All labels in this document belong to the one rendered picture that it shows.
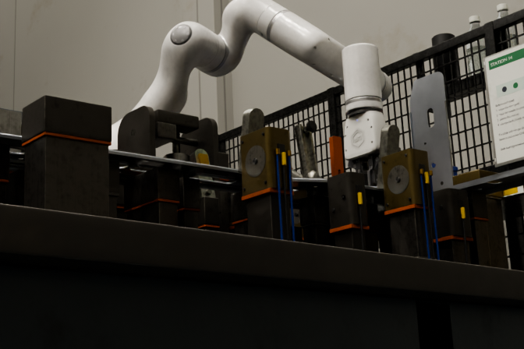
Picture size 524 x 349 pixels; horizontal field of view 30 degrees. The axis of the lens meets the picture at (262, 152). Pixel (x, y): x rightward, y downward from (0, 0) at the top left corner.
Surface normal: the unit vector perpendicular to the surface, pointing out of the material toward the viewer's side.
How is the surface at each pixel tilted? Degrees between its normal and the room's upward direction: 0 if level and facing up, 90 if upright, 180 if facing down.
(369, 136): 89
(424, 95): 90
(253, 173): 90
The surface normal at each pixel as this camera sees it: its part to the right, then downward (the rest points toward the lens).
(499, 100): -0.78, -0.13
